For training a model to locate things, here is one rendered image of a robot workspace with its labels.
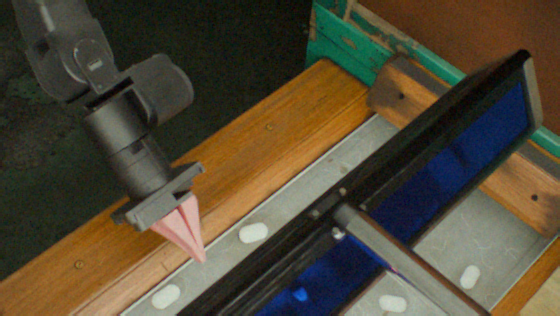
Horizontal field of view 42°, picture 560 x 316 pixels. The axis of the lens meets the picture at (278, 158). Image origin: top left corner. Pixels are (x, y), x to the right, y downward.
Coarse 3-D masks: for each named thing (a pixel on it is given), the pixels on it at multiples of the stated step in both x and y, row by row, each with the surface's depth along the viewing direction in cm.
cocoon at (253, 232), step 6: (246, 228) 91; (252, 228) 91; (258, 228) 91; (264, 228) 91; (240, 234) 91; (246, 234) 90; (252, 234) 91; (258, 234) 91; (264, 234) 91; (246, 240) 91; (252, 240) 91
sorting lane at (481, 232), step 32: (384, 128) 105; (320, 160) 101; (352, 160) 101; (288, 192) 97; (320, 192) 97; (480, 192) 99; (448, 224) 95; (480, 224) 96; (512, 224) 96; (224, 256) 91; (448, 256) 92; (480, 256) 93; (512, 256) 93; (160, 288) 87; (192, 288) 88; (384, 288) 89; (480, 288) 90
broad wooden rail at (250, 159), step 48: (288, 96) 104; (336, 96) 105; (240, 144) 98; (288, 144) 99; (336, 144) 103; (240, 192) 94; (96, 240) 88; (144, 240) 88; (0, 288) 83; (48, 288) 84; (96, 288) 84; (144, 288) 87
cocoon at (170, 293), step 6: (168, 288) 85; (174, 288) 85; (156, 294) 85; (162, 294) 85; (168, 294) 85; (174, 294) 85; (156, 300) 84; (162, 300) 84; (168, 300) 85; (174, 300) 85; (156, 306) 85; (162, 306) 85
